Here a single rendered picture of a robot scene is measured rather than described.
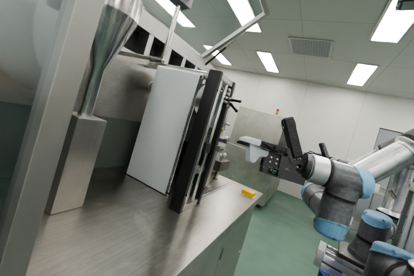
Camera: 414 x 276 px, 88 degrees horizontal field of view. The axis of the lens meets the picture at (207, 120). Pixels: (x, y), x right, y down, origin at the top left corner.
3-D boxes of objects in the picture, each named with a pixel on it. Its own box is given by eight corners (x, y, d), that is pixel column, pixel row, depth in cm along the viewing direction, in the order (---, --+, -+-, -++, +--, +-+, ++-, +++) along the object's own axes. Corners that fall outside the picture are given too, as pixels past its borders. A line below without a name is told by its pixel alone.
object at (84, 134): (44, 222, 53) (108, 0, 52) (18, 198, 59) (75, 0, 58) (95, 208, 65) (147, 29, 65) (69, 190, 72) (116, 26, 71)
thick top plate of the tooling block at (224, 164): (218, 172, 129) (221, 162, 129) (167, 150, 147) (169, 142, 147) (227, 169, 143) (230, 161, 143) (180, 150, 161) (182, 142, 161)
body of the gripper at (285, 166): (260, 172, 55) (307, 187, 53) (268, 140, 56) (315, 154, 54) (256, 170, 63) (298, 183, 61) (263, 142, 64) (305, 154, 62)
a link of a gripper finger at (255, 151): (240, 159, 50) (268, 167, 54) (247, 134, 51) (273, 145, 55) (232, 156, 53) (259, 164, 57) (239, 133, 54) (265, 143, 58)
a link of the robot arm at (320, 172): (333, 158, 54) (320, 158, 62) (315, 153, 54) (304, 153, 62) (326, 188, 53) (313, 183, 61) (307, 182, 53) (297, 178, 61)
